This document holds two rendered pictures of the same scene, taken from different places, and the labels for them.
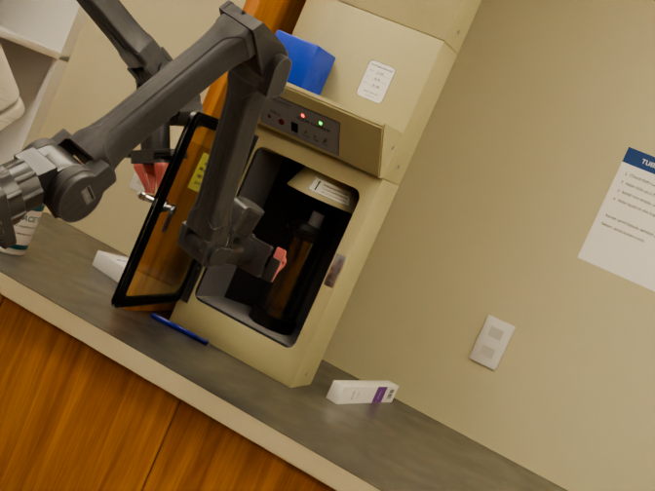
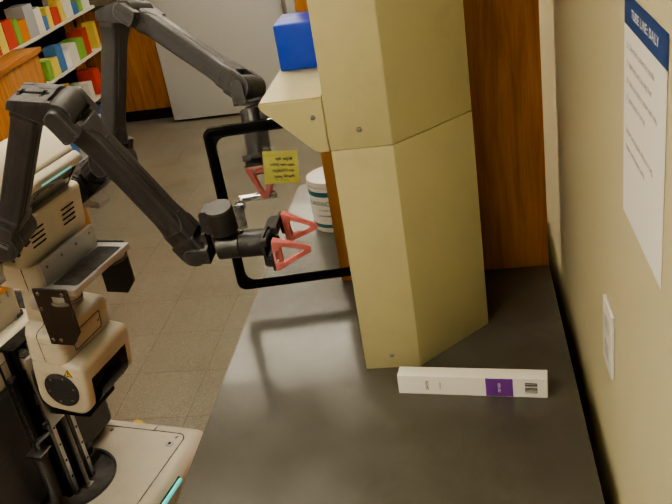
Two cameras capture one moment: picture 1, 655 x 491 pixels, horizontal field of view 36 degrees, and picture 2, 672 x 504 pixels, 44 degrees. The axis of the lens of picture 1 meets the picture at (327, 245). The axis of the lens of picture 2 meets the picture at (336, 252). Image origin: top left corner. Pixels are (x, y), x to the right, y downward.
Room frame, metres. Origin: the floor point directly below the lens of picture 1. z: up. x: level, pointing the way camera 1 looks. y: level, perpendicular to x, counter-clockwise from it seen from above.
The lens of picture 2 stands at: (1.78, -1.40, 1.91)
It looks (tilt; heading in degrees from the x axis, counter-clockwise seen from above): 27 degrees down; 80
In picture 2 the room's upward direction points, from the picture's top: 10 degrees counter-clockwise
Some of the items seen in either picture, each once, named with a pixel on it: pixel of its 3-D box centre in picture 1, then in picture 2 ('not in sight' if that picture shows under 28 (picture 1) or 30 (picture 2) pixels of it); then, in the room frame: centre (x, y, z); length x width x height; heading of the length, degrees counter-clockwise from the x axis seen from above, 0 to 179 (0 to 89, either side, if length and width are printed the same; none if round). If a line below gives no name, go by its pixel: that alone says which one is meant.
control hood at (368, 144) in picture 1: (316, 122); (307, 100); (2.04, 0.12, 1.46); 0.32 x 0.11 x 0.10; 69
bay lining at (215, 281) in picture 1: (297, 248); not in sight; (2.21, 0.06, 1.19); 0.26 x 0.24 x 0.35; 69
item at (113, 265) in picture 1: (133, 274); not in sight; (2.37, 0.40, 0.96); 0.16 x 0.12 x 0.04; 52
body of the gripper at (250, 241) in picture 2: (238, 249); (258, 242); (1.90, 0.15, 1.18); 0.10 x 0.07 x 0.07; 69
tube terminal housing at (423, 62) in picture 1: (322, 194); (410, 156); (2.21, 0.06, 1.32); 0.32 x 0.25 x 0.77; 69
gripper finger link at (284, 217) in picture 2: not in sight; (294, 230); (1.98, 0.16, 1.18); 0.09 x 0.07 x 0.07; 159
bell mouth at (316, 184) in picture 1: (328, 188); not in sight; (2.18, 0.05, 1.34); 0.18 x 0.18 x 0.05
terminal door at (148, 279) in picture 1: (184, 213); (288, 203); (1.99, 0.29, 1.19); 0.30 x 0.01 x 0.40; 165
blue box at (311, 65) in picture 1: (298, 63); (305, 39); (2.08, 0.20, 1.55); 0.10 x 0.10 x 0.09; 69
